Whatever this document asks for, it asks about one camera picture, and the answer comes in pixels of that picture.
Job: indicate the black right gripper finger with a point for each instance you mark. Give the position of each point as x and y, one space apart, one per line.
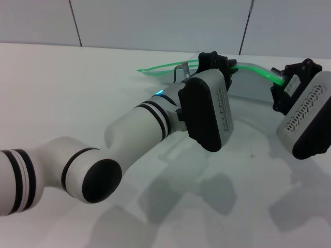
282 100
307 64

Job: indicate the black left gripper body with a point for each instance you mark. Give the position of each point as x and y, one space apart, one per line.
207 62

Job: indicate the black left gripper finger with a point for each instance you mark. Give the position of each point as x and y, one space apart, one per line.
228 78
230 63

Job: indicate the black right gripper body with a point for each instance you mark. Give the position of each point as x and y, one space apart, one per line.
297 82

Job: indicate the clear green-zip document bag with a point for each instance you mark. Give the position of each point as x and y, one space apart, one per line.
248 68

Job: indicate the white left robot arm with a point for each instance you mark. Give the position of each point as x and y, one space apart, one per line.
134 124

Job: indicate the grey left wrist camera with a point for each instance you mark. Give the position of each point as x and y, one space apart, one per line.
207 111

